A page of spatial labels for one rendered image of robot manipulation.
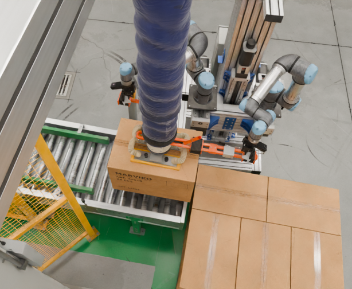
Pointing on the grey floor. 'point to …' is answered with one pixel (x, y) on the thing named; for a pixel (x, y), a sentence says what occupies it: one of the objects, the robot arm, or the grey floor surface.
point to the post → (133, 109)
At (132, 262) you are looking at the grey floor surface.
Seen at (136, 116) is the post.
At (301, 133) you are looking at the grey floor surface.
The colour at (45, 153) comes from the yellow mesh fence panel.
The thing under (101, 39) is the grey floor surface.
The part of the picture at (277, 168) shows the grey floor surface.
